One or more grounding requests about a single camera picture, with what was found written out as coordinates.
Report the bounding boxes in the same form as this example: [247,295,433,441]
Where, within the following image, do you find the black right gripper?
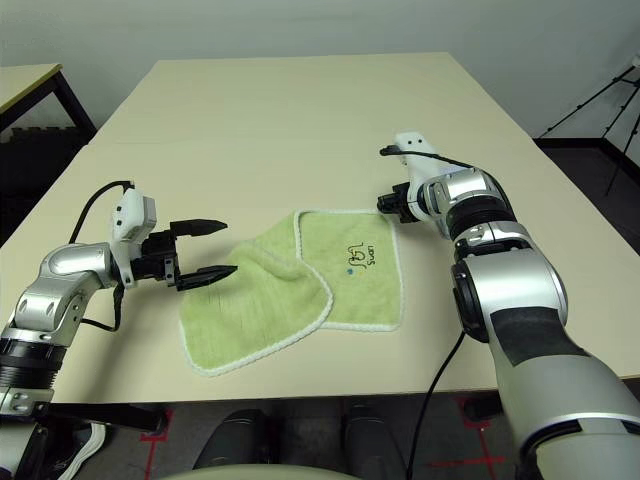
[377,183,419,225]

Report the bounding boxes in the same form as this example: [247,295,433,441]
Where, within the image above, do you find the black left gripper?
[130,218,238,292]

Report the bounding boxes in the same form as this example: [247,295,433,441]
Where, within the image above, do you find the green terry towel white trim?
[178,208,404,379]

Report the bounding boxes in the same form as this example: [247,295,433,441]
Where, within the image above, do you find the black low platform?
[533,135,640,171]

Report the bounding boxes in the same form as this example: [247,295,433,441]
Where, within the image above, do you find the dark grey robot left leg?
[192,409,266,471]

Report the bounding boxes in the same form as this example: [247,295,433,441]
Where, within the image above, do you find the dark grey robot leg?
[192,409,266,471]
[342,402,416,476]

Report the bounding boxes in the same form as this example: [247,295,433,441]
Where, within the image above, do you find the black foam floor mat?
[0,124,91,246]

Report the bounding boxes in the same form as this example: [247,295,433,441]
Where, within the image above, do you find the white bystander shoe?
[47,422,109,480]

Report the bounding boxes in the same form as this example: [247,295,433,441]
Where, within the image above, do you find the beige robot torso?
[169,464,366,480]

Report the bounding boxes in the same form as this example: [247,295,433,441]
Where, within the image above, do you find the dark grey robot right leg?
[342,402,416,476]

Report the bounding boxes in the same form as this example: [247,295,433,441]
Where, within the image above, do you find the black tripod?
[537,59,640,196]

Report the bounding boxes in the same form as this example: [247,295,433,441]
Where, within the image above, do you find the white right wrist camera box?
[393,130,459,224]

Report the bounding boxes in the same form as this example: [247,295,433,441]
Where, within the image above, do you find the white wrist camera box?
[107,187,159,290]
[393,130,459,224]

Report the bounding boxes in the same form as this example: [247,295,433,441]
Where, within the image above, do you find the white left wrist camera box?
[107,187,159,290]

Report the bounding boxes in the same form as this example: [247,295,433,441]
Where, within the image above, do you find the black left wrist camera cable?
[69,179,136,334]

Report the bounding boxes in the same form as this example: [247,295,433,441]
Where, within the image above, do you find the beige side table black frame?
[0,63,97,146]

